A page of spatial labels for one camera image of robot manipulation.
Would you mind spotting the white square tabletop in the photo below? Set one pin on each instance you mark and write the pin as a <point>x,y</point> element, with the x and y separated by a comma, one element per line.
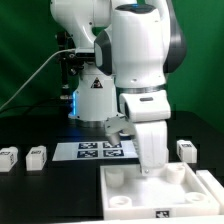
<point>173,190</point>

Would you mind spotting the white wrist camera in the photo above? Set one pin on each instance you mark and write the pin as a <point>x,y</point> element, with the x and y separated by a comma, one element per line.
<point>143,115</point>

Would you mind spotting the black camera on stand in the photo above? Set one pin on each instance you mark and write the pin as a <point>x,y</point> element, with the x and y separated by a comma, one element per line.
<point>66,63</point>

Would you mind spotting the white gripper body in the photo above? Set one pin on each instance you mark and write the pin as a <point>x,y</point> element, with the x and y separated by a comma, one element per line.
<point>151,140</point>

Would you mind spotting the paper sheet with tags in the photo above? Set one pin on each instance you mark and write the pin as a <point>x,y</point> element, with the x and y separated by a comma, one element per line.
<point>94,151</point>

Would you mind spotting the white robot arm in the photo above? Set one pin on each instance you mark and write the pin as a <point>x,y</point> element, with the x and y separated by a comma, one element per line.
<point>122,52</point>

